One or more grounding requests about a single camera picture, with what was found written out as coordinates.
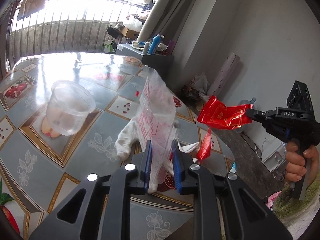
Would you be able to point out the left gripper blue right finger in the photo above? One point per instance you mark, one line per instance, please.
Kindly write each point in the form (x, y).
(177, 165)

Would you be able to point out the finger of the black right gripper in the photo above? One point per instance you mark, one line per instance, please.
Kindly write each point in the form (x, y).
(256, 115)

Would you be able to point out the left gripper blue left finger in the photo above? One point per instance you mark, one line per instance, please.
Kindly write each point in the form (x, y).
(145, 166)

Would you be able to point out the white cloth glove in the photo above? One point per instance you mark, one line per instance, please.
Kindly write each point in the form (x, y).
(130, 134)

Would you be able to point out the red foil wrapper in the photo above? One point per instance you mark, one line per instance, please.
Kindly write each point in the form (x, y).
(216, 114)

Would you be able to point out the clear plastic printed bag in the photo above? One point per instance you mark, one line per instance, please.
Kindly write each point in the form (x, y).
(155, 120)

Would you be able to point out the clear plastic cup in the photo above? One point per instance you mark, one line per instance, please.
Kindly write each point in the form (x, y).
(68, 107)

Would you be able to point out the floor trash pile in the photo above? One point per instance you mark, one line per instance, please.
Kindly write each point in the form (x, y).
(194, 94)

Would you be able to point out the person's right hand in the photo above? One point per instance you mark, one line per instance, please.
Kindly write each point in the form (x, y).
(295, 168)

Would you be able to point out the empty water jug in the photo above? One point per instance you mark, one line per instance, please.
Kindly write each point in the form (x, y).
(247, 102)

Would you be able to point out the red torn wrapper piece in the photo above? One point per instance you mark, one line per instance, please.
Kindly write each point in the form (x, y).
(205, 149)

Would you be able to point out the white water dispenser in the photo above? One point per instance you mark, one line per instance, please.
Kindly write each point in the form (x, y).
(274, 155)

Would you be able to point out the pink rolled mat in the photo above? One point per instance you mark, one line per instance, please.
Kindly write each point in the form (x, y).
(225, 72)

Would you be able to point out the fruit pattern tablecloth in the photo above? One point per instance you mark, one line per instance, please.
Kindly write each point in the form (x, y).
(40, 167)

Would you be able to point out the grey cabinet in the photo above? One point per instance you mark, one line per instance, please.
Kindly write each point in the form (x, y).
(161, 63)

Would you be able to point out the blue bottle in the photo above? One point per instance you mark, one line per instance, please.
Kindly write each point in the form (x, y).
(154, 44)

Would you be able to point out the cardboard box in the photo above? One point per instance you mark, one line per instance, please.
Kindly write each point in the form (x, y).
(130, 34)

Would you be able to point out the beige curtain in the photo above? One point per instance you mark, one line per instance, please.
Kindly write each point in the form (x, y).
(166, 18)

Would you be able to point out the balcony railing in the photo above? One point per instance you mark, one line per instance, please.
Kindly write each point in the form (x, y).
(67, 26)

